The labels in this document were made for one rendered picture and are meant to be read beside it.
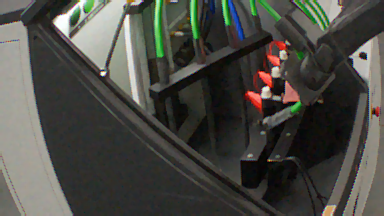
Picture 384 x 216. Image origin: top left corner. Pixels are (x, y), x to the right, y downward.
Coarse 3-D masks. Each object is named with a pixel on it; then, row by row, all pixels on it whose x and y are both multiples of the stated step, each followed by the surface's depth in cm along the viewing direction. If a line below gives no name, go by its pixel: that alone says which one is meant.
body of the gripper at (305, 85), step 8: (296, 64) 119; (304, 64) 115; (288, 72) 118; (296, 72) 118; (304, 72) 116; (288, 80) 119; (296, 80) 118; (304, 80) 117; (312, 80) 114; (328, 80) 119; (296, 88) 118; (304, 88) 118; (312, 88) 117; (320, 88) 118; (304, 96) 118; (312, 96) 118; (304, 104) 117
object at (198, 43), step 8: (192, 0) 151; (296, 0) 139; (192, 8) 152; (304, 8) 139; (192, 16) 153; (312, 16) 140; (192, 24) 155; (200, 32) 156; (200, 40) 156; (200, 48) 157; (200, 56) 158
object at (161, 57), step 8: (160, 0) 143; (264, 0) 122; (160, 8) 145; (272, 8) 122; (160, 16) 146; (160, 24) 148; (160, 32) 149; (160, 40) 150; (160, 48) 151; (160, 56) 152; (304, 56) 122; (296, 104) 129
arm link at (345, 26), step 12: (372, 0) 87; (360, 12) 90; (372, 12) 87; (336, 24) 99; (348, 24) 95; (360, 24) 92; (372, 24) 89; (324, 36) 101; (336, 36) 99; (348, 36) 97; (360, 36) 94; (372, 36) 92; (336, 48) 101; (348, 48) 98; (336, 60) 103
